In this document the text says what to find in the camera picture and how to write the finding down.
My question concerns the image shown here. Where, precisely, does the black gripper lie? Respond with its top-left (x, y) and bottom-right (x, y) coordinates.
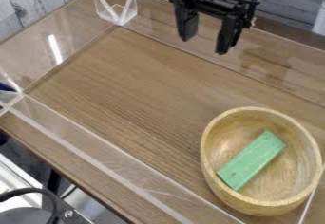
top-left (169, 0), bottom-right (260, 55)

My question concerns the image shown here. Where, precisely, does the green rectangular block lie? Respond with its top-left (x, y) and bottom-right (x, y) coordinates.
top-left (215, 130), bottom-right (286, 191)

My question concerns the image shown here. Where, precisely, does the brown wooden bowl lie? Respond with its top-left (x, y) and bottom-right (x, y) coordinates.
top-left (199, 106), bottom-right (322, 216)

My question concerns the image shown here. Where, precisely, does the clear acrylic corner bracket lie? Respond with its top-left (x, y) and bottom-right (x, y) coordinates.
top-left (93, 0), bottom-right (137, 26)

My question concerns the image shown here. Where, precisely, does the clear acrylic barrier wall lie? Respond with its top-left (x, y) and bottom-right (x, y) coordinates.
top-left (0, 0), bottom-right (325, 224)

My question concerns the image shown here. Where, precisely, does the black cable bottom left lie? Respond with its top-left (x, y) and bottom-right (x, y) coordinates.
top-left (0, 187), bottom-right (61, 224)

